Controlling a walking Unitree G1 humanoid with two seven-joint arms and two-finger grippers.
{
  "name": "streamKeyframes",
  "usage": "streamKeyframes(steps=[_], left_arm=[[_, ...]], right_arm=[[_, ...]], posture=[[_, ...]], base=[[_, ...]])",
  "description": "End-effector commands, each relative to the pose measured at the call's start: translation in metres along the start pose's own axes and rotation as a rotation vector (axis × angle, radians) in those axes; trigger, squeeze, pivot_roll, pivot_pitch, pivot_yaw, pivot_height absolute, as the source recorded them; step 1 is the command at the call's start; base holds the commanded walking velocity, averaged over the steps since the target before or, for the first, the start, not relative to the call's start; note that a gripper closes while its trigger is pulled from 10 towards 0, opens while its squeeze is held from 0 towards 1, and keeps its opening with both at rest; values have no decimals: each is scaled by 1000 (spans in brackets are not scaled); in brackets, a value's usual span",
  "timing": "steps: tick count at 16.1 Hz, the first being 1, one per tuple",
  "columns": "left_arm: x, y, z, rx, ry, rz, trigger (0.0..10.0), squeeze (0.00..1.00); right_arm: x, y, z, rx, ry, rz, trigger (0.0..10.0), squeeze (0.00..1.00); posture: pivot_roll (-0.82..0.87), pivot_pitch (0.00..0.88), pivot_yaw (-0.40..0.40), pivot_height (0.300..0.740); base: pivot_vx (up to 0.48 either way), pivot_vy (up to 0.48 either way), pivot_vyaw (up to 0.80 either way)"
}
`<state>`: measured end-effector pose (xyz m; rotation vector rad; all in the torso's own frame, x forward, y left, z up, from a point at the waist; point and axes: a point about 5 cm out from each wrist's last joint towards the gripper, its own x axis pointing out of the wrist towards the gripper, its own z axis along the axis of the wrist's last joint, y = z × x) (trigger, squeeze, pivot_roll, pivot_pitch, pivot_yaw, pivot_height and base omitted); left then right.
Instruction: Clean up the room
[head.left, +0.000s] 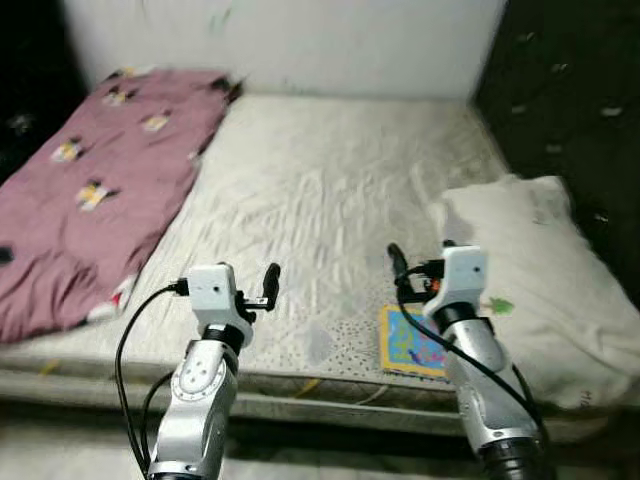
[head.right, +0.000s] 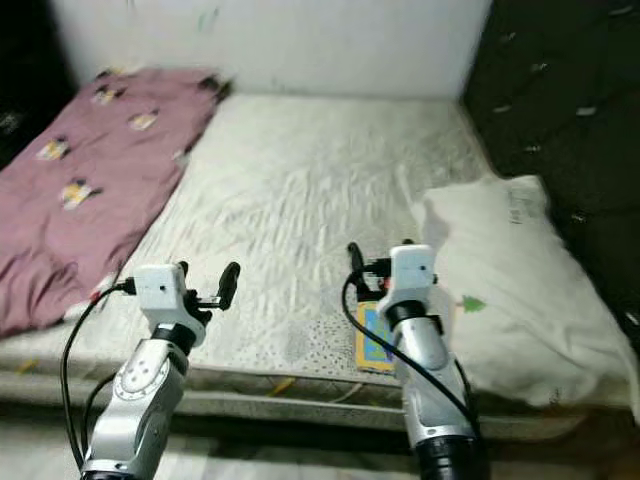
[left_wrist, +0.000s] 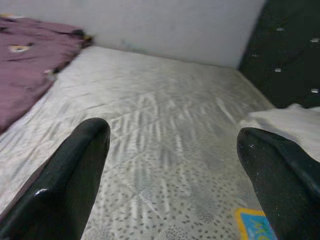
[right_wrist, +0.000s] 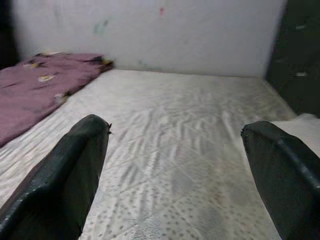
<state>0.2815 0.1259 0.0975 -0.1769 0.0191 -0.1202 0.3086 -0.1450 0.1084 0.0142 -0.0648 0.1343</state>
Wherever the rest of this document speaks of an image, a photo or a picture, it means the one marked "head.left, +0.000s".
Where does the colourful children's book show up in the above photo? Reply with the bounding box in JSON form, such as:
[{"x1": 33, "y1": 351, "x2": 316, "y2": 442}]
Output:
[{"x1": 378, "y1": 305, "x2": 456, "y2": 379}]

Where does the mauve cartoon print blanket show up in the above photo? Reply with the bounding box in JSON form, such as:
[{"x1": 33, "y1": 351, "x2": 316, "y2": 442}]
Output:
[{"x1": 0, "y1": 68, "x2": 241, "y2": 346}]

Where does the white quilted mattress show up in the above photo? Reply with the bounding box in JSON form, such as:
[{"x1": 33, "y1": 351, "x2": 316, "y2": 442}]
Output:
[{"x1": 0, "y1": 92, "x2": 640, "y2": 446}]

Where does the white pillow green tree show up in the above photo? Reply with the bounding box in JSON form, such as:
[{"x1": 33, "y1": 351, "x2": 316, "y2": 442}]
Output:
[{"x1": 428, "y1": 175, "x2": 640, "y2": 411}]

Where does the black tufted headboard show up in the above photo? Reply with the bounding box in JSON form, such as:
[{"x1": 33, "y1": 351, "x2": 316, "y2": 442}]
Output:
[{"x1": 472, "y1": 0, "x2": 640, "y2": 306}]

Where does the black cabinet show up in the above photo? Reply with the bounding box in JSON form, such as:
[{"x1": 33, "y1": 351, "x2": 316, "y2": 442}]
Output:
[{"x1": 0, "y1": 0, "x2": 91, "y2": 186}]

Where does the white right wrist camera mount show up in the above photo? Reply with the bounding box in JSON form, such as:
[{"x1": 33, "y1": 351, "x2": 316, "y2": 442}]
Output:
[{"x1": 422, "y1": 245, "x2": 489, "y2": 323}]

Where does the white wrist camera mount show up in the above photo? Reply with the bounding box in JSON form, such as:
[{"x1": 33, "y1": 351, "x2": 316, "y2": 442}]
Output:
[
  {"x1": 422, "y1": 245, "x2": 489, "y2": 323},
  {"x1": 186, "y1": 263, "x2": 256, "y2": 346}
]

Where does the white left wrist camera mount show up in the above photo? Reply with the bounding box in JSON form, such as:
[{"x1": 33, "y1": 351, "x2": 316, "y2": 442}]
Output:
[{"x1": 186, "y1": 263, "x2": 256, "y2": 346}]

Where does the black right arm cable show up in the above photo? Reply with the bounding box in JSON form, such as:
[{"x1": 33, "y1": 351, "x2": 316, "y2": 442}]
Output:
[{"x1": 395, "y1": 280, "x2": 551, "y2": 446}]

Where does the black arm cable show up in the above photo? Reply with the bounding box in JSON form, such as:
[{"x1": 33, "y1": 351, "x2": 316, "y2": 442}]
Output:
[
  {"x1": 395, "y1": 280, "x2": 551, "y2": 446},
  {"x1": 113, "y1": 280, "x2": 191, "y2": 476}
]

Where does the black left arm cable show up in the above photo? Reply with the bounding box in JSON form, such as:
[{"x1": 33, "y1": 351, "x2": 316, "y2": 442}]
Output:
[{"x1": 113, "y1": 280, "x2": 191, "y2": 476}]

